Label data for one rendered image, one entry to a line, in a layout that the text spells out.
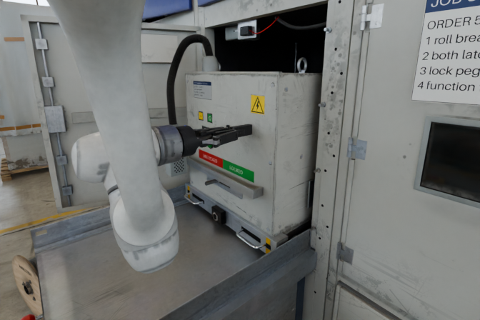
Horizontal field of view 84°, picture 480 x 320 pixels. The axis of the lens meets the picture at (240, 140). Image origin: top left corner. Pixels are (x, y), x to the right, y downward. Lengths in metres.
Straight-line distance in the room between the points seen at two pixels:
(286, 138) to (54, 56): 0.90
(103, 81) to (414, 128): 0.58
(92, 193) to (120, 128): 1.01
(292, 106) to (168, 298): 0.59
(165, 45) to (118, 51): 0.93
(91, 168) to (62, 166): 0.71
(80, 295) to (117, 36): 0.73
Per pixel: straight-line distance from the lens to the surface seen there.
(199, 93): 0.99
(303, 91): 0.77
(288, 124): 0.74
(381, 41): 0.69
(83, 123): 1.23
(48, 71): 1.22
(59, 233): 1.12
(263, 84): 0.73
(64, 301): 0.88
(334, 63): 0.76
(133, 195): 0.39
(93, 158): 0.55
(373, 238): 0.78
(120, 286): 0.86
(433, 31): 0.65
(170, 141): 0.60
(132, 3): 0.23
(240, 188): 0.81
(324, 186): 0.82
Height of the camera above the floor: 1.40
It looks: 14 degrees down
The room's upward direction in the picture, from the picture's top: straight up
